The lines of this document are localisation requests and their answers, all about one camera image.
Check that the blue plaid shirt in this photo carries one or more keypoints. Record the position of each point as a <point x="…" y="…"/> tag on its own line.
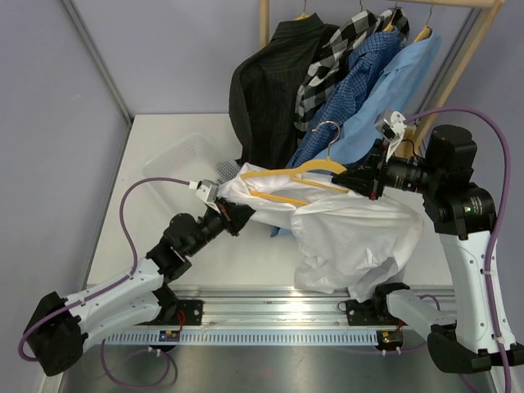
<point x="363" y="67"/>

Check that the light blue shirt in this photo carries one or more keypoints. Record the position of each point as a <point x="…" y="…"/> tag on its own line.
<point x="397" y="84"/>

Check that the hanger of plaid shirt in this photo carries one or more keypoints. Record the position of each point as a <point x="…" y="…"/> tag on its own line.
<point x="396" y="19"/>

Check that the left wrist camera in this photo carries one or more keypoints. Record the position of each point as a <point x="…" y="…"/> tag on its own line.
<point x="207" y="191"/>

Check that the black pinstripe shirt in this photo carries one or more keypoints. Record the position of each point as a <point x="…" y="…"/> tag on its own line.
<point x="262" y="95"/>

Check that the wooden clothes rack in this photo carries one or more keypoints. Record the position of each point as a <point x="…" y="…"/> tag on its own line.
<point x="468" y="40"/>

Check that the yellow hanger of white shirt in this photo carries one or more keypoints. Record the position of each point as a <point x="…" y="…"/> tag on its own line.
<point x="296" y="174"/>

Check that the yellow hanger of blue shirt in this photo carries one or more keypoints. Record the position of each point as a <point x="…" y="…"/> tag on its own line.
<point x="426" y="30"/>

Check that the hanger of black shirt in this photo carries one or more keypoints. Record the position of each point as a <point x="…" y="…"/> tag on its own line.
<point x="303" y="15"/>

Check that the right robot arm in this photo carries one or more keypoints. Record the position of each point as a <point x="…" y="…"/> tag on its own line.
<point x="463" y="215"/>

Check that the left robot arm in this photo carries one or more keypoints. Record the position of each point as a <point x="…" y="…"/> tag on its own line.
<point x="61" y="329"/>

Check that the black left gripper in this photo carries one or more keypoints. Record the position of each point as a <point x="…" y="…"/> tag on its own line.
<point x="233" y="216"/>

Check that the white slotted cable duct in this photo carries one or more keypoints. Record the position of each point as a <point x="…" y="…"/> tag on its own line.
<point x="232" y="337"/>

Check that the aluminium corner frame post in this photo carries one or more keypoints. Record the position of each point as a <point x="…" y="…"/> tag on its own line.
<point x="86" y="38"/>

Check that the white plastic laundry basket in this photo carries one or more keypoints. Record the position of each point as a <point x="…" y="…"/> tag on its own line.
<point x="193" y="158"/>

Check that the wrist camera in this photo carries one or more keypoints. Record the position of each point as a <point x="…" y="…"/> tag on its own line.
<point x="391" y="125"/>
<point x="207" y="191"/>

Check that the black white checkered shirt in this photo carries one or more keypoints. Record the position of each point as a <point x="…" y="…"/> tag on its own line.
<point x="328" y="66"/>

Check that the aluminium rail base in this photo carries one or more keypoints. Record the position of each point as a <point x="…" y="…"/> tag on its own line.
<point x="266" y="307"/>

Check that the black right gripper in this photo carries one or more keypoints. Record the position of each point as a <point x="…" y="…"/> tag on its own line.
<point x="366" y="175"/>

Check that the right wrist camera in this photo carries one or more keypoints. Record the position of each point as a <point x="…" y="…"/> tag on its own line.
<point x="391" y="125"/>

